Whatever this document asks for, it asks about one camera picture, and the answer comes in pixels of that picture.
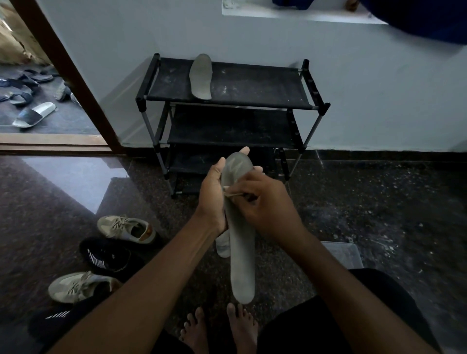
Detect person's right hand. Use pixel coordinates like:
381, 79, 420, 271
225, 169, 311, 249

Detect person's left hand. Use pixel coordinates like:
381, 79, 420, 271
195, 147, 263, 237

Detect grey shoe insole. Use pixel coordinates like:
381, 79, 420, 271
189, 53, 213, 100
220, 152, 256, 305

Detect person's left forearm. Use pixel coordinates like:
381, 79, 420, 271
47, 214, 229, 354

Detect person's right forearm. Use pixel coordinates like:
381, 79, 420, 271
278, 226, 438, 354

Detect small white plastic bottle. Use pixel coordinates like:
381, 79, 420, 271
215, 230, 233, 258

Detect black shoe rack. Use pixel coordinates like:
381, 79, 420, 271
136, 53, 331, 199

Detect beige sneaker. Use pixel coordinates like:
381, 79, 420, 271
97, 215, 157, 244
47, 271, 123, 304

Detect clear plastic container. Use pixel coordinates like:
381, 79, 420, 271
321, 241, 364, 270

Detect person's right foot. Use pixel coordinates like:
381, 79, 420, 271
226, 303, 259, 354

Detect person's foot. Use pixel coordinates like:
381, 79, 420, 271
179, 307, 209, 354
226, 303, 259, 354

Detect black sneaker white stripes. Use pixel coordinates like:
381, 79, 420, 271
79, 237, 145, 282
28, 292, 121, 347

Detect black shorts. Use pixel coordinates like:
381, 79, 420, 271
151, 268, 442, 354

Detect person's left foot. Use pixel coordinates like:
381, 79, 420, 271
179, 307, 209, 354

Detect dark blue folded garment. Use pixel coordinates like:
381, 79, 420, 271
272, 0, 315, 11

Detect wooden door threshold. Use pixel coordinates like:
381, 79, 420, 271
0, 133, 114, 152

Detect pile of dark sandals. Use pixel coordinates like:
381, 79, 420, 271
0, 65, 81, 107

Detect dark blue cloth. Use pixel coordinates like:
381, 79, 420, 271
359, 0, 467, 45

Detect dark brown door frame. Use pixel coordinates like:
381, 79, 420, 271
10, 0, 125, 154

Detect white slide sandal black strap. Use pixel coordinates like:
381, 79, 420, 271
12, 102, 57, 128

